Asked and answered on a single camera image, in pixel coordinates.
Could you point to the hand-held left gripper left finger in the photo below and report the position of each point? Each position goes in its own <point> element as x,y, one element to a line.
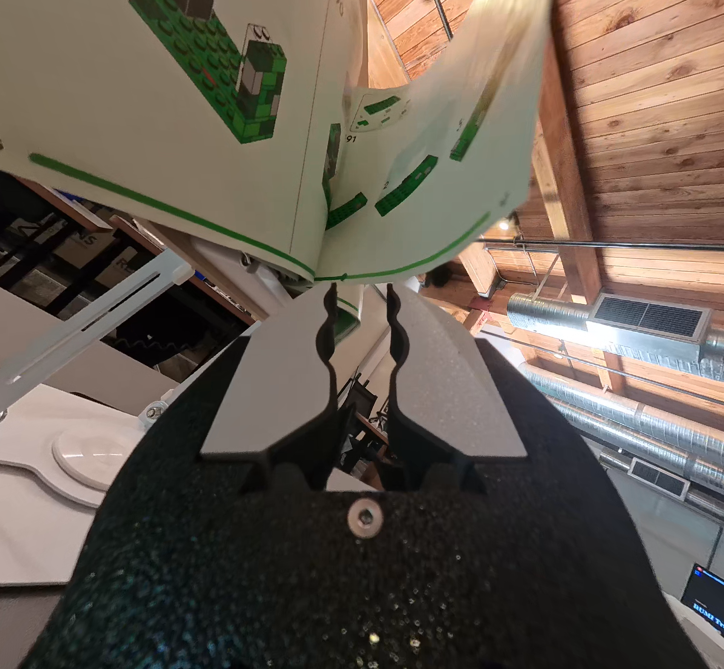
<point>271,374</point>

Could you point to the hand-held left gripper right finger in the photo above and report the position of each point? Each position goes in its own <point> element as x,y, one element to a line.
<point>452,391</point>

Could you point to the brick set instruction booklet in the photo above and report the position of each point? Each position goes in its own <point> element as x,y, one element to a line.
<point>113,91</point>

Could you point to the white booklet stand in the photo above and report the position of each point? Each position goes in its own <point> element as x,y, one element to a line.
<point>85,321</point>

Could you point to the large air vent grille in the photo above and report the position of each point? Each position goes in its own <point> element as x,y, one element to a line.
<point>647,315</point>

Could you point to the small air vent grille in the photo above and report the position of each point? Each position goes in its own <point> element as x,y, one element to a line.
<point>659,477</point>

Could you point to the metal ceiling pipe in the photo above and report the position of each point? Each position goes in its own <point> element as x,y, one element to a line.
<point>622,244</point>

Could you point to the storage shelf with cardboard boxes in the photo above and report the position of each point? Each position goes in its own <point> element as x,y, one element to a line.
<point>73,253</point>

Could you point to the computer monitor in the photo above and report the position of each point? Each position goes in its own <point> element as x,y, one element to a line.
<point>707,598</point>

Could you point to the large silver air duct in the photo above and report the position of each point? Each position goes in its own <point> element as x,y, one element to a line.
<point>543,312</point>

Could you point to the ribbed silver air duct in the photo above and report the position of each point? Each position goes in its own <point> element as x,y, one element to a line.
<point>622,414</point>

